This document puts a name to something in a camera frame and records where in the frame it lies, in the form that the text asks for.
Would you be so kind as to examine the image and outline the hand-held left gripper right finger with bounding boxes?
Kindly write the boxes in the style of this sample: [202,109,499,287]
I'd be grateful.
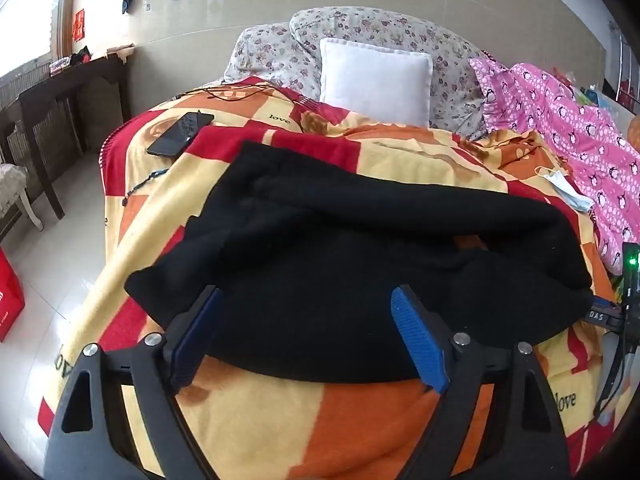
[390,285,571,480]

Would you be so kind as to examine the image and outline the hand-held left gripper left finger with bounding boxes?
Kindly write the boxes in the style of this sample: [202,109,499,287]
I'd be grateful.
[44,285,224,480]

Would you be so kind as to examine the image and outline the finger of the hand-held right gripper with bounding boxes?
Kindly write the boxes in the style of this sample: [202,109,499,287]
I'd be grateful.
[582,296,623,331]

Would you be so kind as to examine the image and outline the black pants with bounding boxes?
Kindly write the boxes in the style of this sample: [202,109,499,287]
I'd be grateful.
[124,140,608,383]

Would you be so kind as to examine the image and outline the printed rose blanket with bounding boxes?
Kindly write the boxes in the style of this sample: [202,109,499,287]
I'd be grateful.
[37,76,626,480]

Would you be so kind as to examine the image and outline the blue face mask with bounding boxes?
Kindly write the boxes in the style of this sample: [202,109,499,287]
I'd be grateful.
[535,166,595,212]

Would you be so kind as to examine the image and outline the pink penguin print cloth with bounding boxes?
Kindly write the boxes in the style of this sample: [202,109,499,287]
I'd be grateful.
[469,56,640,276]

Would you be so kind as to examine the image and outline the red bag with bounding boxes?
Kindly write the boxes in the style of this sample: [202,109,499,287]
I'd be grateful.
[0,246,26,343]

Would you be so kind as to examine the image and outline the black smartphone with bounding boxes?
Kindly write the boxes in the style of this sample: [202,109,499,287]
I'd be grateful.
[146,111,215,157]

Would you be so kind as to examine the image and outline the metal railing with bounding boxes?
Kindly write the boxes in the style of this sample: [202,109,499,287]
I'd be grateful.
[605,20,640,106]

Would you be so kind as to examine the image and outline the white pillow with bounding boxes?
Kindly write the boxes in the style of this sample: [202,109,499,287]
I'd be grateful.
[318,37,433,126]

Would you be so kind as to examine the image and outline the dark wooden table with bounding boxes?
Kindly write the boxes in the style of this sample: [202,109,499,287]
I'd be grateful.
[0,52,132,221]

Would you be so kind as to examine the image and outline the floral grey pillows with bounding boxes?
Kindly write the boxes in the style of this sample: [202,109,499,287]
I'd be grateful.
[223,6,493,141]

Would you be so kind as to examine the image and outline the clutter on wooden table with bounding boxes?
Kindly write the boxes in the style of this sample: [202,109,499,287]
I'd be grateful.
[50,46,93,77]

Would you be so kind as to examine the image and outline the dark braided cord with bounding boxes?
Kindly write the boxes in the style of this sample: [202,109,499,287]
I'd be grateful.
[121,167,168,206]

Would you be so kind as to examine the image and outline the black charging cable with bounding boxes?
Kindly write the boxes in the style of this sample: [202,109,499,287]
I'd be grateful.
[172,85,321,111]

